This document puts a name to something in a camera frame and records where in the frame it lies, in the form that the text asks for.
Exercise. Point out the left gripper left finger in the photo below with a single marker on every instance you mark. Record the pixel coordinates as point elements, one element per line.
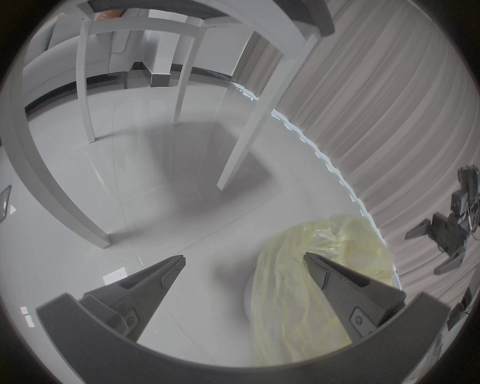
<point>131,296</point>

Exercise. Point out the yellow plastic bag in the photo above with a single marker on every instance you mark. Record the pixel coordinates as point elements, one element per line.
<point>285,281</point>

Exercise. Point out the orange pillow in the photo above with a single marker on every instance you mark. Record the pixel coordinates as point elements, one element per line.
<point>110,14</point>

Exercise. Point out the pale grey sofa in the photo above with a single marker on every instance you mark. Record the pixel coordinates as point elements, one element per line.
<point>56,56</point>

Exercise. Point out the white curtain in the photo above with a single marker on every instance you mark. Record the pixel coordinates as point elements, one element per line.
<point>375,112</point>

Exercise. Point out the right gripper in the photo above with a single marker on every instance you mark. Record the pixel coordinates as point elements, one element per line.
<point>448,230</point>

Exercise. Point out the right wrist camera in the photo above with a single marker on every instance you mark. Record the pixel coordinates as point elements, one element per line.
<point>458,201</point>

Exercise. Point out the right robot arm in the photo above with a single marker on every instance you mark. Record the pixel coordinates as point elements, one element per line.
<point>467,180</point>

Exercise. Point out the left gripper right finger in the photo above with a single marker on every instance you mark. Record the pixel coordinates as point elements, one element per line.
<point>352,296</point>

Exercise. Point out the grey cushioned white chair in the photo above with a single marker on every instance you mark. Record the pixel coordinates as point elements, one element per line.
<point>258,123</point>

